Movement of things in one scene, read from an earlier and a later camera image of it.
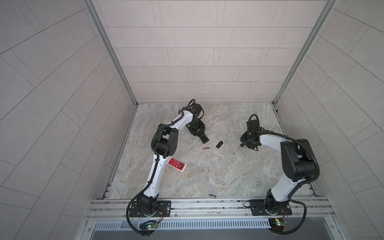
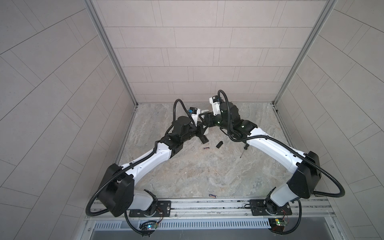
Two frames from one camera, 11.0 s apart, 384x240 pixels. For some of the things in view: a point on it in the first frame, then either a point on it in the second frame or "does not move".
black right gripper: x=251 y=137 → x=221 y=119
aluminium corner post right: x=326 y=9 does not move
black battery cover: x=219 y=144 does not move
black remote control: x=203 y=137 does not move
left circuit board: x=152 y=226 does not move
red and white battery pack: x=176 y=164 → x=204 y=111
